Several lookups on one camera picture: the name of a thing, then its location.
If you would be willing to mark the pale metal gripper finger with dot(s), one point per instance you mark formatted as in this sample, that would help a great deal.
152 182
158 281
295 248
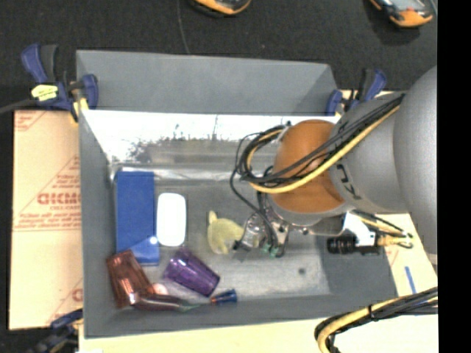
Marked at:
253 224
248 242

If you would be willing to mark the pale yellow soft toy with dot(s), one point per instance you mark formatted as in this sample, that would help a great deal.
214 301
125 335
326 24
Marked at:
221 234

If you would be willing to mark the grey metal bin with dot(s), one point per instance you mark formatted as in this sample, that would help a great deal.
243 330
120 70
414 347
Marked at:
257 278

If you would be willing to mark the small blue cap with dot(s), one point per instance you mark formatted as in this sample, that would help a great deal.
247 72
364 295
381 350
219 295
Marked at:
225 298

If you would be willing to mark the purple plastic cup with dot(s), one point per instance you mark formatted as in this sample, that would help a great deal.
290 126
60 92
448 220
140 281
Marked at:
191 272

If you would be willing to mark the white oval computer mouse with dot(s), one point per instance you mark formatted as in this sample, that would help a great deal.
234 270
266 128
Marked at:
171 219

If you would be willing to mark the small pink ball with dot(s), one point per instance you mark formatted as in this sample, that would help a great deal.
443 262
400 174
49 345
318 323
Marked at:
160 289

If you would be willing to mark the dark red pen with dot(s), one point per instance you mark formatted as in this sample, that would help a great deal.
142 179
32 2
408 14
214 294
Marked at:
162 303

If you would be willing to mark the blue flat box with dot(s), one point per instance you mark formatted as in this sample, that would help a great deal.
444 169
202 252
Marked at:
134 212

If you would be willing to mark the red clear plastic cup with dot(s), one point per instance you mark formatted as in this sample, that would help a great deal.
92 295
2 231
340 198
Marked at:
125 278

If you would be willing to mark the brown cardboard board red print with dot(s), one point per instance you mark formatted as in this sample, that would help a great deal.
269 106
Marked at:
40 234

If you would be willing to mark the black cylinder on white bracket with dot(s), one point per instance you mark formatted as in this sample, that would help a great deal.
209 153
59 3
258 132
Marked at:
344 244

